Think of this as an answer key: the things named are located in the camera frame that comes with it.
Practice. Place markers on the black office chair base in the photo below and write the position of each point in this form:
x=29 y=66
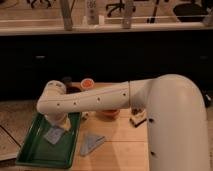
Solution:
x=122 y=5

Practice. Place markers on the wooden table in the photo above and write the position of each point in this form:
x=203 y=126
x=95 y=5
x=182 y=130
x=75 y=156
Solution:
x=125 y=148

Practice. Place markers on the grey triangular cloth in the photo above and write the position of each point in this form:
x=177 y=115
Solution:
x=90 y=142

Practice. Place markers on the black office chair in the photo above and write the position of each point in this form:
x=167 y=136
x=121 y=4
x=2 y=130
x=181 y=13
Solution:
x=192 y=12

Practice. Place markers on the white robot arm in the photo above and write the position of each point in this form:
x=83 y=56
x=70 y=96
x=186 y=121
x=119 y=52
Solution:
x=177 y=126

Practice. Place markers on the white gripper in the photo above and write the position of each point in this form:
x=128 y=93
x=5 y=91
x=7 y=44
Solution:
x=59 y=120

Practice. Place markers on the dark red bowl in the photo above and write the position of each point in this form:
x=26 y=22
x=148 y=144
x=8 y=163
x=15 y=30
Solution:
x=73 y=89

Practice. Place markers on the green plastic tray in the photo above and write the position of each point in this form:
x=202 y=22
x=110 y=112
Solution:
x=36 y=151

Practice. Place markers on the orange filled white cup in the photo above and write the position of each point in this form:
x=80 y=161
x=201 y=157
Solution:
x=87 y=84

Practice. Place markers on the blue grey sponge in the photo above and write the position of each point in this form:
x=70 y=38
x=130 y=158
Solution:
x=54 y=134

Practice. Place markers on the orange bowl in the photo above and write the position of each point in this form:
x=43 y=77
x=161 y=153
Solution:
x=109 y=113

